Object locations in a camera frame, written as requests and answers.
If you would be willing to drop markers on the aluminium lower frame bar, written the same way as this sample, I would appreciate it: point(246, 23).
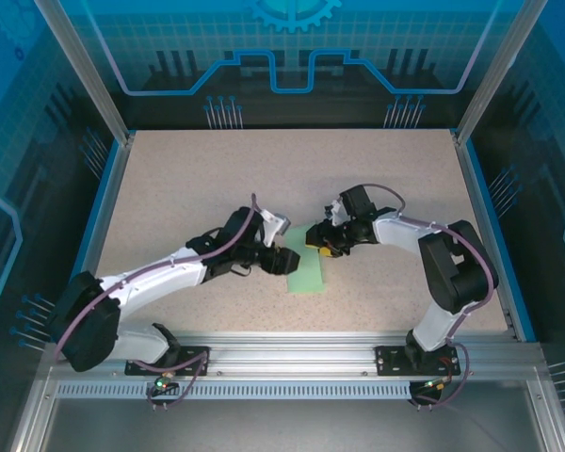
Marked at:
point(548, 414)
point(33, 409)

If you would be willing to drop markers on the aluminium side rail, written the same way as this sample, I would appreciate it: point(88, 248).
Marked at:
point(474, 188)
point(112, 188)

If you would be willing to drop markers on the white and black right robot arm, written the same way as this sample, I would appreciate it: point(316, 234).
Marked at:
point(452, 273)

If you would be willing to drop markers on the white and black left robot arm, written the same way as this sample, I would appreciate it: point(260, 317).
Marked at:
point(85, 320)

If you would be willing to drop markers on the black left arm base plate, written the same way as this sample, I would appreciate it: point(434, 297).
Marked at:
point(139, 367)

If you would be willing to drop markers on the green paper sheet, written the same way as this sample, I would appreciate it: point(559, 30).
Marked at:
point(308, 278)

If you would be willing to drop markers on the aluminium corner post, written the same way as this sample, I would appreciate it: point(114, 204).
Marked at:
point(89, 70)
point(496, 70)

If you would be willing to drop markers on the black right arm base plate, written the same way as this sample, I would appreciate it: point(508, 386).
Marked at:
point(391, 360)

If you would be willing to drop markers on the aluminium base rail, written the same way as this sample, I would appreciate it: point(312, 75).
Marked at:
point(287, 353)

